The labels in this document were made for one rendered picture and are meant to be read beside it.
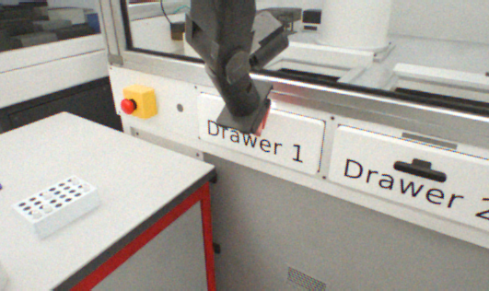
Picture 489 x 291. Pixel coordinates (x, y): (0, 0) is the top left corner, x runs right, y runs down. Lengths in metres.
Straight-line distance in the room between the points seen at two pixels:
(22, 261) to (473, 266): 0.77
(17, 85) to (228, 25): 0.95
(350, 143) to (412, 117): 0.11
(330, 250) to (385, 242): 0.13
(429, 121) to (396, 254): 0.29
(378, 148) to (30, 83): 1.05
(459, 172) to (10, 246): 0.74
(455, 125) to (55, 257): 0.66
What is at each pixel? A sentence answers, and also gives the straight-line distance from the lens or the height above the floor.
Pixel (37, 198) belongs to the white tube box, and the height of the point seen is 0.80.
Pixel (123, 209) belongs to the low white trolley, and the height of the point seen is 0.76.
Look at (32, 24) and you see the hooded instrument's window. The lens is 1.27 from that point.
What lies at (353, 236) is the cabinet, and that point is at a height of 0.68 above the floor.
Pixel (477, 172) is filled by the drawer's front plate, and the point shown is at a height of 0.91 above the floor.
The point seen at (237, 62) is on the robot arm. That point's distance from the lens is 0.42.
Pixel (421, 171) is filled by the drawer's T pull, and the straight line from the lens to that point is 0.56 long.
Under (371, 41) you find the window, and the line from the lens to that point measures 0.58.
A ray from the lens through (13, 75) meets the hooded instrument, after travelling 1.23.
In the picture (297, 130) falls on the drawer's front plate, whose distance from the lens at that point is 0.63.
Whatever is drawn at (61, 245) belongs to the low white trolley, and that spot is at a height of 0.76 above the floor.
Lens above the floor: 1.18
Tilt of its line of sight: 29 degrees down
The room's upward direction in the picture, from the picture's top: straight up
